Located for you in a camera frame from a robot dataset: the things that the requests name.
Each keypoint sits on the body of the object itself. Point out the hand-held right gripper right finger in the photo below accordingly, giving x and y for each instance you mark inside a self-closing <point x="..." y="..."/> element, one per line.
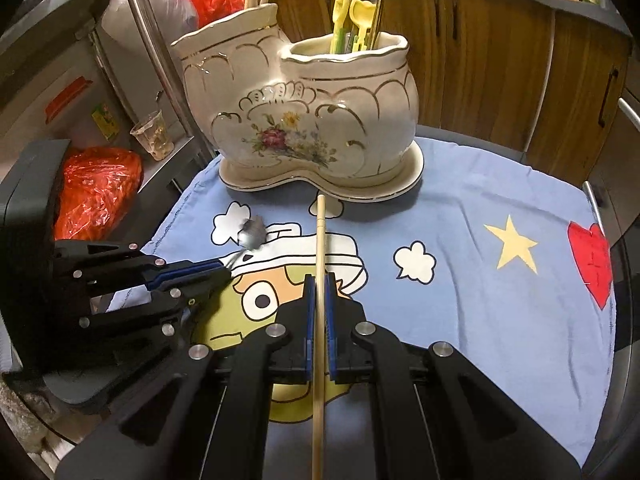
<point x="331" y="300"/>

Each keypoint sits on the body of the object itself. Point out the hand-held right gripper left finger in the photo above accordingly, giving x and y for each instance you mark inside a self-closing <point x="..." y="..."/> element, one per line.
<point x="310" y="295"/>

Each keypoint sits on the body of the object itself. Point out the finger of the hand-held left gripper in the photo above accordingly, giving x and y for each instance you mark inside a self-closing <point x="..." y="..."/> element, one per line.
<point x="190" y="270"/>
<point x="165" y="310"/>

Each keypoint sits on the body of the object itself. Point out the small silver spoon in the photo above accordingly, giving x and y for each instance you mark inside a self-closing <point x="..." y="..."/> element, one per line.
<point x="251" y="232"/>

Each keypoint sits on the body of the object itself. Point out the white floral ceramic utensil holder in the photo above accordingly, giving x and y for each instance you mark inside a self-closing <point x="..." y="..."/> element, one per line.
<point x="300" y="110"/>

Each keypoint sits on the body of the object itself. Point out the yellow-green plastic utensil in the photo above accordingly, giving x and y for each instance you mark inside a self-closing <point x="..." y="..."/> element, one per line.
<point x="362" y="12"/>

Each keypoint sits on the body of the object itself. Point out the clear plastic cup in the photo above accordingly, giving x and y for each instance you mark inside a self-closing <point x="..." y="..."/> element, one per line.
<point x="152" y="135"/>

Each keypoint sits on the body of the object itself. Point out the blue cartoon printed cloth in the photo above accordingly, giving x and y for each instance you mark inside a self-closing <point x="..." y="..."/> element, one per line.
<point x="475" y="285"/>

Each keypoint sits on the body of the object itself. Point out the green sticker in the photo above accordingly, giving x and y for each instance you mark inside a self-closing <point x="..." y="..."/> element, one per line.
<point x="105" y="121"/>

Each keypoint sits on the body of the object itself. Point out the red sticker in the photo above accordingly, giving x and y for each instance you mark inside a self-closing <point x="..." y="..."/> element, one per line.
<point x="67" y="97"/>

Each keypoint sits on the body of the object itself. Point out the grey metal appliance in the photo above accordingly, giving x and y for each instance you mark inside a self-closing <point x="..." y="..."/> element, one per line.
<point x="50" y="60"/>

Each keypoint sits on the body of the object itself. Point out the yellow tulip-shaped plastic utensil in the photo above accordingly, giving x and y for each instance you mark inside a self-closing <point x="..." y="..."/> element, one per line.
<point x="341" y="12"/>

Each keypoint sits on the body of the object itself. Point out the wooden kitchen cabinet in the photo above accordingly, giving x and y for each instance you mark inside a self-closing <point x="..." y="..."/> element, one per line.
<point x="500" y="60"/>

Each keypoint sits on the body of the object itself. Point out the stainless steel appliance panel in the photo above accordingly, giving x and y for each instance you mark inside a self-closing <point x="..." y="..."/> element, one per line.
<point x="620" y="160"/>

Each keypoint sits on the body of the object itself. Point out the curved steel rail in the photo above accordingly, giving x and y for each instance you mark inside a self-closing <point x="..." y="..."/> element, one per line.
<point x="594" y="205"/>
<point x="162" y="55"/>

